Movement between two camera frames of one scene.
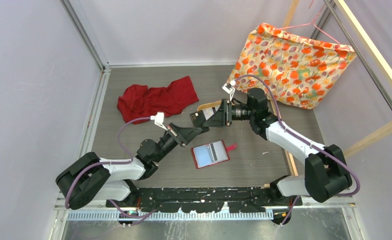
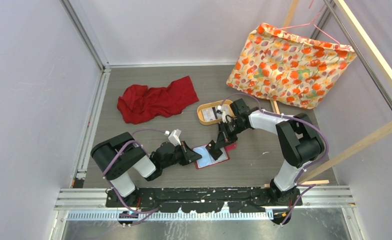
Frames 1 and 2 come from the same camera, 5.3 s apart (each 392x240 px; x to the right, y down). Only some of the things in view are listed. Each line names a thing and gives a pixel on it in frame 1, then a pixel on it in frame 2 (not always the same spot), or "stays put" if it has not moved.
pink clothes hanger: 313,23 stays put
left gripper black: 185,134 to 188,155
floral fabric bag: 290,69 stays put
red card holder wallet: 211,154 stays put
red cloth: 137,102 stays put
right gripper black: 223,117 to 224,139
